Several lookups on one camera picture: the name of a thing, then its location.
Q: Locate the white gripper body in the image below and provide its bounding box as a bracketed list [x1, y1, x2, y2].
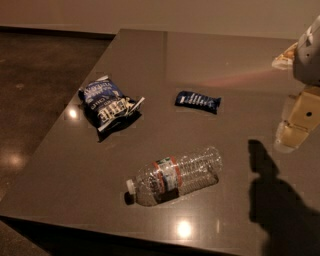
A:
[293, 16, 320, 86]

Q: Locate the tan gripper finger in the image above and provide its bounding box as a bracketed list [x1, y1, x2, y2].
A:
[272, 43, 298, 70]
[274, 86, 320, 153]

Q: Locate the blue rxbar blueberry wrapper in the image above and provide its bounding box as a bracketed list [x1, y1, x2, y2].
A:
[175, 91, 221, 114]

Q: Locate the clear plastic water bottle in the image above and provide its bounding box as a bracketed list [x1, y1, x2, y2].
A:
[124, 146, 223, 207]

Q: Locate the blue kettle chips bag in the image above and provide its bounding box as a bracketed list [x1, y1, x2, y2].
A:
[78, 76, 145, 142]

